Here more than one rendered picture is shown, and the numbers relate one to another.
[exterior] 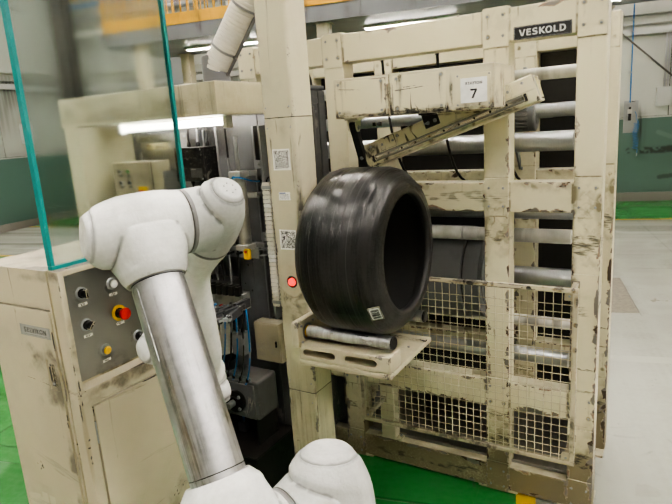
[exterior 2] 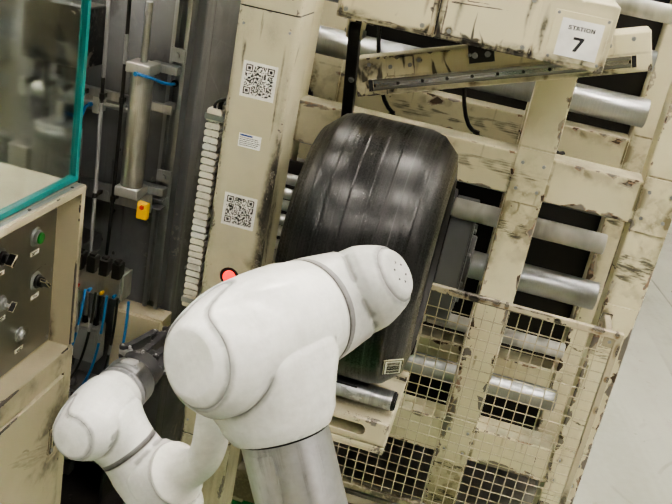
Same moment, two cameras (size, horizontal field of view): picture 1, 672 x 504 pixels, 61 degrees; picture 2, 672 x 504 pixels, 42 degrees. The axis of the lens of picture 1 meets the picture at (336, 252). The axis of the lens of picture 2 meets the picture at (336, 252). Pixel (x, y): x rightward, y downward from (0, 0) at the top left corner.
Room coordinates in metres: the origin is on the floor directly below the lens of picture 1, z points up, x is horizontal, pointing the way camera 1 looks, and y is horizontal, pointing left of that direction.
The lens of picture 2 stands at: (0.27, 0.63, 1.91)
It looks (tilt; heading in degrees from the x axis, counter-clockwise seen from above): 22 degrees down; 338
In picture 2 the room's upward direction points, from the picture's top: 11 degrees clockwise
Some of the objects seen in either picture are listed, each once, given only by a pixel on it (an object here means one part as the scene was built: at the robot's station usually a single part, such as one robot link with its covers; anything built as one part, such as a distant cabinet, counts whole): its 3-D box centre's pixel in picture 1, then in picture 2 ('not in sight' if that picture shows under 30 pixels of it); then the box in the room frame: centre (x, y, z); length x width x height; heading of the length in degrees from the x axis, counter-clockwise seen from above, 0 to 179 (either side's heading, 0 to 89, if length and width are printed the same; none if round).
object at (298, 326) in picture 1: (324, 318); not in sight; (2.07, 0.06, 0.90); 0.40 x 0.03 x 0.10; 149
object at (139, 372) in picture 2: not in sight; (125, 385); (1.59, 0.44, 1.06); 0.09 x 0.06 x 0.09; 59
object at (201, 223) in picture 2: (275, 244); (206, 209); (2.11, 0.23, 1.19); 0.05 x 0.04 x 0.48; 149
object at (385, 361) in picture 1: (348, 354); (313, 404); (1.86, -0.02, 0.84); 0.36 x 0.09 x 0.06; 59
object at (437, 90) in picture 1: (421, 93); (478, 8); (2.17, -0.35, 1.71); 0.61 x 0.25 x 0.15; 59
